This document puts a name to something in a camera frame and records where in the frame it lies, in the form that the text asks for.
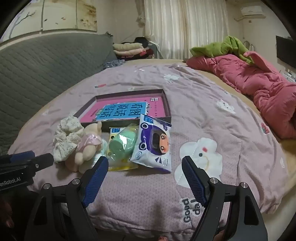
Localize dark cardboard box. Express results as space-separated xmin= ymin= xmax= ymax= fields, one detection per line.
xmin=73 ymin=89 xmax=171 ymax=132

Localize pink book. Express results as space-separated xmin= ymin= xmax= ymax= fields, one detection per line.
xmin=80 ymin=96 xmax=168 ymax=122

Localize floral wall panel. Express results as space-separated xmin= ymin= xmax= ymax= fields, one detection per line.
xmin=5 ymin=0 xmax=97 ymax=39

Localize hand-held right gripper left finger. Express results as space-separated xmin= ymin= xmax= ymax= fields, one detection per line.
xmin=24 ymin=156 xmax=109 ymax=241

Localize pile of folded clothes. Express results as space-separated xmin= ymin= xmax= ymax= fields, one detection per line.
xmin=113 ymin=37 xmax=160 ymax=61

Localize dark patterned cloth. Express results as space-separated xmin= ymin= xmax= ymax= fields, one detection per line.
xmin=104 ymin=60 xmax=125 ymax=69

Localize green cup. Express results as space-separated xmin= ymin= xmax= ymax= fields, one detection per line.
xmin=109 ymin=126 xmax=139 ymax=159

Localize white cartoon mask packet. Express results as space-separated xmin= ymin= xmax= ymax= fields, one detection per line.
xmin=129 ymin=113 xmax=173 ymax=174

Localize grey quilted headboard cover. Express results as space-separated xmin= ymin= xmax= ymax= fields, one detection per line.
xmin=0 ymin=32 xmax=117 ymax=156

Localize yellow cartoon packet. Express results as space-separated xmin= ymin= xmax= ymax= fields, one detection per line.
xmin=107 ymin=124 xmax=139 ymax=172

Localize black television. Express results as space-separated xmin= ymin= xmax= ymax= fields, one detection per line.
xmin=276 ymin=35 xmax=296 ymax=63

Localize metal frame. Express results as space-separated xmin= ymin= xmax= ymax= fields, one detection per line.
xmin=243 ymin=40 xmax=257 ymax=52

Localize white floral scrunchie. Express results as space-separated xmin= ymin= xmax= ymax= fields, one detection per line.
xmin=53 ymin=116 xmax=85 ymax=163

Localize pink quilt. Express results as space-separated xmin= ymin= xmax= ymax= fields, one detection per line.
xmin=186 ymin=51 xmax=296 ymax=139

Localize white air conditioner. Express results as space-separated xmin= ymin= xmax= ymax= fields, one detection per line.
xmin=240 ymin=6 xmax=265 ymax=16

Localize white curtain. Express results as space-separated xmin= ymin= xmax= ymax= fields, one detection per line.
xmin=143 ymin=0 xmax=229 ymax=61

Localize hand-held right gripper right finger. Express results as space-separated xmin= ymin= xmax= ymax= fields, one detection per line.
xmin=181 ymin=156 xmax=269 ymax=241

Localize green blanket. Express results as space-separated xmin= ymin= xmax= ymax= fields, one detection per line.
xmin=190 ymin=36 xmax=255 ymax=65

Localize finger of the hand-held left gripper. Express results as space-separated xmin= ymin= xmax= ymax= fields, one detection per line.
xmin=7 ymin=153 xmax=55 ymax=178
xmin=0 ymin=151 xmax=36 ymax=164

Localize plush bear pink dress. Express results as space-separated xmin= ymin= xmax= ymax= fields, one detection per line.
xmin=65 ymin=121 xmax=103 ymax=174

